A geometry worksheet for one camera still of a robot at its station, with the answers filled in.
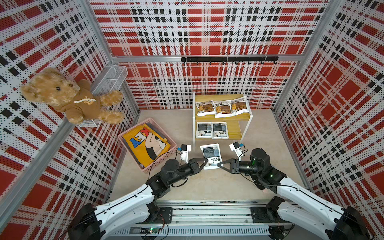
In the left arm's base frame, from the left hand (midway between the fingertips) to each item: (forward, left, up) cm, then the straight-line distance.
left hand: (210, 161), depth 70 cm
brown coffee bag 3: (+23, -15, +14) cm, 31 cm away
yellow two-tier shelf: (+26, -18, -6) cm, 33 cm away
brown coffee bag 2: (+22, -7, +13) cm, 27 cm away
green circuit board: (-26, +28, -19) cm, 43 cm away
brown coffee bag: (+22, +2, +14) cm, 26 cm away
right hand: (-2, -5, -1) cm, 5 cm away
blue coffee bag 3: (+22, +3, -5) cm, 23 cm away
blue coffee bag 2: (+21, -6, -4) cm, 23 cm away
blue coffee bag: (+4, -1, +1) cm, 4 cm away
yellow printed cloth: (+18, +39, -14) cm, 45 cm away
